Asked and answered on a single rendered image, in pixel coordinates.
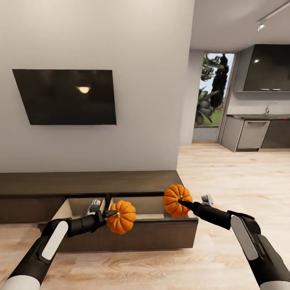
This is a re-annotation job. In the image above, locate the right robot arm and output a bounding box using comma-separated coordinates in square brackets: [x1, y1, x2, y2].
[178, 195, 290, 290]

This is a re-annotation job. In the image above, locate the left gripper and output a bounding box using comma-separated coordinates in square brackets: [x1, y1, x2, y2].
[80, 210, 118, 234]

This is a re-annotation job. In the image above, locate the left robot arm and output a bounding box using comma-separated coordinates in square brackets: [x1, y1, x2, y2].
[0, 200, 118, 290]

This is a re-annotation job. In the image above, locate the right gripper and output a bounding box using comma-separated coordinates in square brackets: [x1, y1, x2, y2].
[178, 201, 219, 225]

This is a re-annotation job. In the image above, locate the pumpkin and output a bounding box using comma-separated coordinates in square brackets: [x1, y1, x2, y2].
[163, 184, 193, 217]
[106, 200, 136, 235]

